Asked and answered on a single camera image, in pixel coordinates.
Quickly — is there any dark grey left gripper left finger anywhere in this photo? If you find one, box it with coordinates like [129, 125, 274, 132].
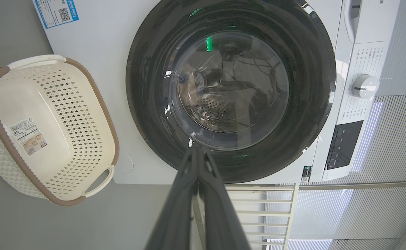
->
[144, 148, 200, 250]

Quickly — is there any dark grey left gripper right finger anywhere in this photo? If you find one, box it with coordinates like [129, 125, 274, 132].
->
[198, 148, 252, 250]

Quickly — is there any cream printed garment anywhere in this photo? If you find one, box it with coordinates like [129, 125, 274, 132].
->
[178, 78, 203, 106]

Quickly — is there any round glass washing machine door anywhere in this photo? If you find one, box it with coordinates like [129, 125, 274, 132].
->
[126, 0, 337, 184]

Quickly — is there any light blue garment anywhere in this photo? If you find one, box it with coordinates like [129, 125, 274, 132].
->
[185, 71, 208, 96]

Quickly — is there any basket product label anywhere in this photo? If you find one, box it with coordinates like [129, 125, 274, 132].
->
[8, 118, 49, 157]

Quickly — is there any cream perforated laundry basket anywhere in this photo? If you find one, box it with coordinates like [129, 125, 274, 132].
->
[0, 55, 120, 206]

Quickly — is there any white front-load washing machine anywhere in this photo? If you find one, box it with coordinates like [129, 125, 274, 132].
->
[33, 0, 401, 185]

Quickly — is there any round white filter cap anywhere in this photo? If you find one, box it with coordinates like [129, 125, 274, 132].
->
[114, 149, 134, 174]

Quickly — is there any small QR code sticker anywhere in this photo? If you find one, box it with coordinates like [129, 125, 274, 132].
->
[301, 166, 313, 183]

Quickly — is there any steel perforated washer drum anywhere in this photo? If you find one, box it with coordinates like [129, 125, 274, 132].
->
[179, 69, 280, 134]

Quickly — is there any dark washer control display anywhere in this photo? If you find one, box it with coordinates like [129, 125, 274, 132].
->
[324, 120, 364, 170]

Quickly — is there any white round control knob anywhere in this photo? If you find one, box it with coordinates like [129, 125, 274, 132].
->
[351, 74, 380, 99]

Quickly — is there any blue energy label sticker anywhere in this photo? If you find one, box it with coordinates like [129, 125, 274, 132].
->
[33, 0, 79, 29]

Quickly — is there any white detergent drawer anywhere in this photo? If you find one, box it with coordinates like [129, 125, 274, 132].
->
[343, 0, 401, 44]

